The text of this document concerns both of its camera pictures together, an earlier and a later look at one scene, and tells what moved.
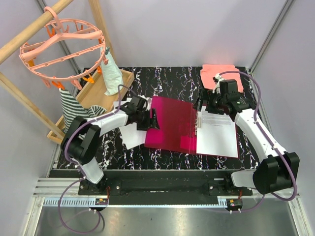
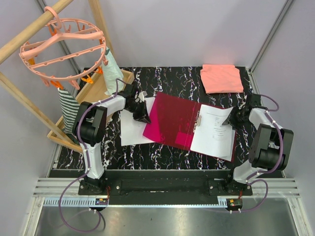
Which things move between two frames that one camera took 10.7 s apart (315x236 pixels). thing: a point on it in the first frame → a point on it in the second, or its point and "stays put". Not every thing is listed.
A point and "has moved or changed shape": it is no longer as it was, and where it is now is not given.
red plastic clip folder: x=177 y=121 has moved or changed shape
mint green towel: x=113 y=81 stays put
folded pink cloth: x=208 y=71 stays put
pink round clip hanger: x=73 y=48 stays put
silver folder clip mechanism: x=198 y=123 stays put
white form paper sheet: x=132 y=137 → x=211 y=136
